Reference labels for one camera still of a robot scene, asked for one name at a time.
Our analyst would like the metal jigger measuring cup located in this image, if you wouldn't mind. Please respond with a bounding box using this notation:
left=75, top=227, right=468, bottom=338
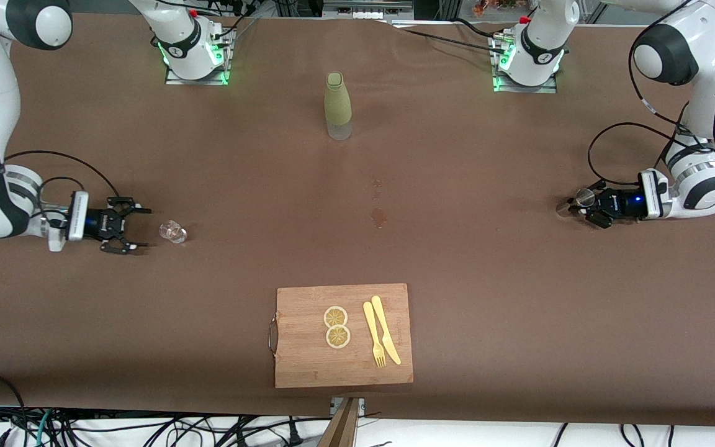
left=556, top=189, right=596, bottom=218

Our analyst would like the clear glass shaker cup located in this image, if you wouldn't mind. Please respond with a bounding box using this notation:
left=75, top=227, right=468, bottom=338
left=159, top=220, right=188, bottom=244

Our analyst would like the brown table mat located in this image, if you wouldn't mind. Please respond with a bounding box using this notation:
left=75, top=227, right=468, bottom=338
left=0, top=12, right=715, bottom=428

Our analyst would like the orange colourful item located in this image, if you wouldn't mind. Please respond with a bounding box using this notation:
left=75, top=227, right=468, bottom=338
left=472, top=0, right=529, bottom=17

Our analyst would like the wooden cutting board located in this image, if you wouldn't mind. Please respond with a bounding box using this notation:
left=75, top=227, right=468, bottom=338
left=269, top=283, right=414, bottom=389

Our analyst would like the green sleeved glass bottle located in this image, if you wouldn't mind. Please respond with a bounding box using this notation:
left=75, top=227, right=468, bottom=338
left=324, top=72, right=353, bottom=141

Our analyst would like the yellow plastic knife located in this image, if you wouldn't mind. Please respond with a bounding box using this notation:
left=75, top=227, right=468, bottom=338
left=371, top=296, right=402, bottom=366

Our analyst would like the yellow plastic fork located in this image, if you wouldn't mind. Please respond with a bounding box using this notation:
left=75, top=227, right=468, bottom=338
left=362, top=301, right=387, bottom=368

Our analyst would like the white power strip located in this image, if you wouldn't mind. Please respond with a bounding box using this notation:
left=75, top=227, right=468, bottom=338
left=323, top=0, right=414, bottom=20

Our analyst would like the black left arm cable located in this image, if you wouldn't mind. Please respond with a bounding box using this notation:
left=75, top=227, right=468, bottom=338
left=587, top=0, right=715, bottom=187

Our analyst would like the teal floor cable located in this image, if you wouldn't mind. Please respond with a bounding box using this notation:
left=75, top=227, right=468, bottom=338
left=22, top=410, right=55, bottom=447

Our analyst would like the short black table cable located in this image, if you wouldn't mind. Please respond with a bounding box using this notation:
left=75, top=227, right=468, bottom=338
left=454, top=17, right=498, bottom=39

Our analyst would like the long black table cable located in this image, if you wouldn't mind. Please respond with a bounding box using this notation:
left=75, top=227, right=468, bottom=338
left=395, top=27, right=508, bottom=55

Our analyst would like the small metal bracket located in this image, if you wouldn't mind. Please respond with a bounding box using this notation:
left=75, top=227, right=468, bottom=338
left=331, top=397, right=366, bottom=418

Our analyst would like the wooden post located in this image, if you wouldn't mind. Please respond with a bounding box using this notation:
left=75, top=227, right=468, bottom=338
left=319, top=397, right=359, bottom=447

